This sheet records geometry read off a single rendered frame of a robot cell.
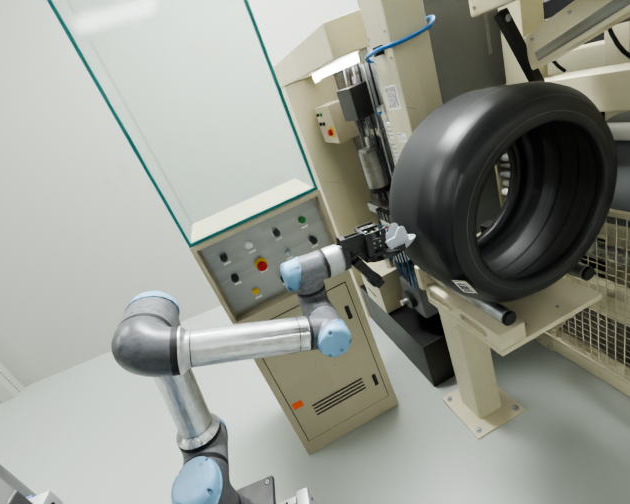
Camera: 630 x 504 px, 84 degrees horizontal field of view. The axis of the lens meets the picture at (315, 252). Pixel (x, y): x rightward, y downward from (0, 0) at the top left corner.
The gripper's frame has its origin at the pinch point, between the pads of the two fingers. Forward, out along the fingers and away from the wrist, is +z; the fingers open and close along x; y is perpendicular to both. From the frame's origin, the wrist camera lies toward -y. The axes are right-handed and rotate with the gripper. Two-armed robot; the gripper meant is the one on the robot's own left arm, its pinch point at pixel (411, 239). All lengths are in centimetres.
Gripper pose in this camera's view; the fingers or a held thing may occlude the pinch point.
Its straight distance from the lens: 96.2
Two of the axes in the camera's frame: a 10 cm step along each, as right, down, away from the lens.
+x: -3.0, -3.1, 9.0
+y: -2.4, -8.9, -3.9
